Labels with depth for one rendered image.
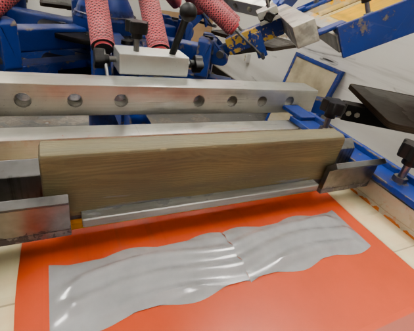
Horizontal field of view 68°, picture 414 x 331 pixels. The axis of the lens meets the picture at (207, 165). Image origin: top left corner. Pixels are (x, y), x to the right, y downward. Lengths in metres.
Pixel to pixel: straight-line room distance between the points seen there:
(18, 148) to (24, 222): 0.17
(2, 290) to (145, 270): 0.12
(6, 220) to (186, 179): 0.17
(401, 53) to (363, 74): 0.31
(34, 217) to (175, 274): 0.14
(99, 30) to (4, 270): 0.52
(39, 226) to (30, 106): 0.24
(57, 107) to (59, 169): 0.23
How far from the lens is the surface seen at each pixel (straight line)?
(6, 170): 0.34
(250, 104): 0.61
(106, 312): 0.29
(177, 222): 0.37
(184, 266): 0.32
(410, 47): 2.58
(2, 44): 0.89
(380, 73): 2.67
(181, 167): 0.32
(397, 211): 0.51
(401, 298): 0.40
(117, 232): 0.35
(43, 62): 1.02
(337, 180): 0.46
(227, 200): 0.36
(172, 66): 0.58
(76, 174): 0.30
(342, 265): 0.40
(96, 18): 0.75
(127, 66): 0.56
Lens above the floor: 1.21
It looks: 31 degrees down
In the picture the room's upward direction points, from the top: 11 degrees clockwise
